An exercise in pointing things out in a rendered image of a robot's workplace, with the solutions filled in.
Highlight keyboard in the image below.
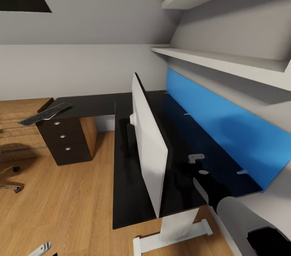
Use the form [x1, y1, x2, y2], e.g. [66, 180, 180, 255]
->
[18, 102, 71, 126]

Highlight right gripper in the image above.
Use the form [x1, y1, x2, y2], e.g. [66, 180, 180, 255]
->
[177, 161, 202, 175]

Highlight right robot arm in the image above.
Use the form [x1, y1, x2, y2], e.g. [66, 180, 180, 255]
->
[177, 154, 291, 256]

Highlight monitor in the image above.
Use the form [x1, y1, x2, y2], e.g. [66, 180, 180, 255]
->
[119, 72, 174, 218]

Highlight swivel chair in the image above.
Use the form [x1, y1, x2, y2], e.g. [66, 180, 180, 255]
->
[0, 166, 21, 193]

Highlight notebook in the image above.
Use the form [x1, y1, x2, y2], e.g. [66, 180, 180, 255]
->
[44, 113, 57, 120]

